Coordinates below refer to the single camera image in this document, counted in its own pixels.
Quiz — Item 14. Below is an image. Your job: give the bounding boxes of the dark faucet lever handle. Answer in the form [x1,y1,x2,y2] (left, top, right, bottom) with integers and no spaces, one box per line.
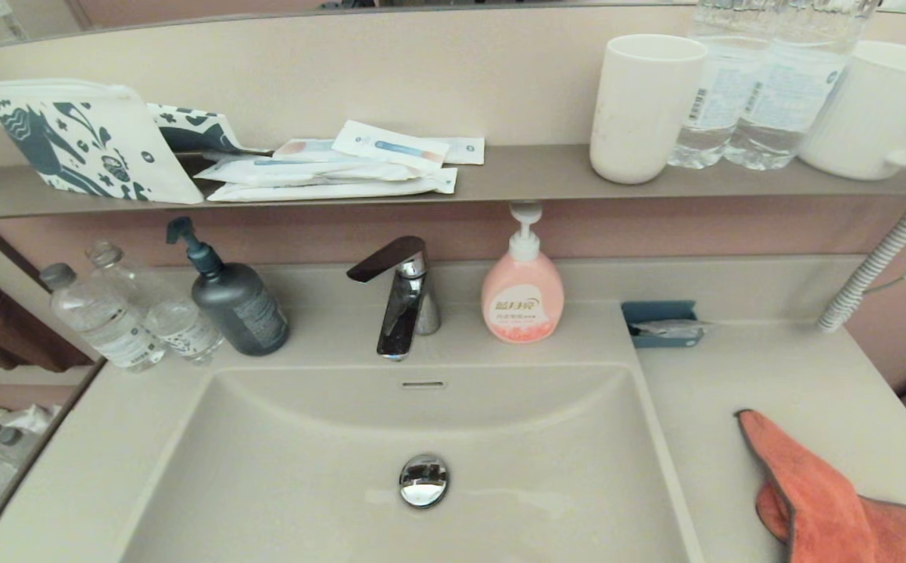
[346,236,428,283]

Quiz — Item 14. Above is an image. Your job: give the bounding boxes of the orange cleaning cloth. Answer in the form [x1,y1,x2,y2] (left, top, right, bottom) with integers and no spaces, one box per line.
[736,409,906,563]

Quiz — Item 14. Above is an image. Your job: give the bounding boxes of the chrome faucet body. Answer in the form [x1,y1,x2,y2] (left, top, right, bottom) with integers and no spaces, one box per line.
[377,252,442,362]

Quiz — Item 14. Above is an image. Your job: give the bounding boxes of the chrome sink drain stopper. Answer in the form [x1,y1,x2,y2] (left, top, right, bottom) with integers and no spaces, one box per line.
[399,454,450,509]

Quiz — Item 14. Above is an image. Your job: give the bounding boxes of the beige sink basin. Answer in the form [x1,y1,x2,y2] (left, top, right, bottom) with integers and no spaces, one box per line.
[116,362,704,563]

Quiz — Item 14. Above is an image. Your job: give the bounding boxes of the pink hand soap pump bottle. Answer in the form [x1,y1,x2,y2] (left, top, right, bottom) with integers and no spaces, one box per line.
[482,202,565,344]

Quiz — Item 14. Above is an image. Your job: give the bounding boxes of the small white flat sachet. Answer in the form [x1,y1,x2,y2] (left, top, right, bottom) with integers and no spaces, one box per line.
[425,137,485,166]

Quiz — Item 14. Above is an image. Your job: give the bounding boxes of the white sachet blue stripe print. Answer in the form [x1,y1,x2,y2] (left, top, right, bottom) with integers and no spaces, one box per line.
[332,120,450,171]

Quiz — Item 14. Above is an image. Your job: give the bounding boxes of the pinkish white sachet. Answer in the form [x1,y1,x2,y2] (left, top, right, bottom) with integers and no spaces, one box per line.
[273,138,344,162]

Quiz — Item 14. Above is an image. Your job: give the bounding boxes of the blue soap tray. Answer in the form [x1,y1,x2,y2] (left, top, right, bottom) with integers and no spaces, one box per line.
[621,300,705,349]

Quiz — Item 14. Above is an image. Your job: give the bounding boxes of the dark grey pump bottle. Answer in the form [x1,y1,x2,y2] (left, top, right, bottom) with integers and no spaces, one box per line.
[167,217,291,357]

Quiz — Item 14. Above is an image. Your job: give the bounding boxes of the clear plastic wrapped item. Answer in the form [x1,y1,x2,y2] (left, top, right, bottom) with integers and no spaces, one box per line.
[631,319,715,340]

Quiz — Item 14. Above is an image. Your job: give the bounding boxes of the white plastic tumbler cup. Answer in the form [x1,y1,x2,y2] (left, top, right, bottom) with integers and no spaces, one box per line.
[589,34,708,185]

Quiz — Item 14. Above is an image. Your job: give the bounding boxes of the clear bottle blue patterned label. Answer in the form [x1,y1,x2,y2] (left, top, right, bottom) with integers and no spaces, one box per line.
[85,240,224,367]

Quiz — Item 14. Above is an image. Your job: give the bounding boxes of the small white blue-print pouch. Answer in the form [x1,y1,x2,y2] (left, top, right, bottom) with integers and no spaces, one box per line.
[146,102,246,155]

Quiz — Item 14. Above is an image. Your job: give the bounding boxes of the clear water bottle white label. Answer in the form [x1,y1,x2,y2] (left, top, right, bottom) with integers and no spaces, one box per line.
[725,0,879,171]
[667,0,774,170]

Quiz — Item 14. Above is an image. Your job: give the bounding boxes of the clear water bottle grey cap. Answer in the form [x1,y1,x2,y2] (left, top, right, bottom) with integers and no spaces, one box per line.
[39,263,166,373]

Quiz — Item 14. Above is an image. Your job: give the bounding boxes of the large white blue-print pouch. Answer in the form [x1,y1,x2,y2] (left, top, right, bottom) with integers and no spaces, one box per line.
[0,78,205,206]

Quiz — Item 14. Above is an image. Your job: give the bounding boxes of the grey wall shelf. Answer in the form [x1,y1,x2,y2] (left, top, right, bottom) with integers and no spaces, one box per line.
[0,143,906,222]

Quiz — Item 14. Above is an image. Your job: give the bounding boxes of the white coiled cord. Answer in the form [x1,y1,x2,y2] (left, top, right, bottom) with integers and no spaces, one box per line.
[816,198,906,334]

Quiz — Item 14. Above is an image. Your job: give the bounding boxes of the white mug with handle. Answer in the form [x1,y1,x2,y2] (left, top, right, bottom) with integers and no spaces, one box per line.
[798,40,906,181]

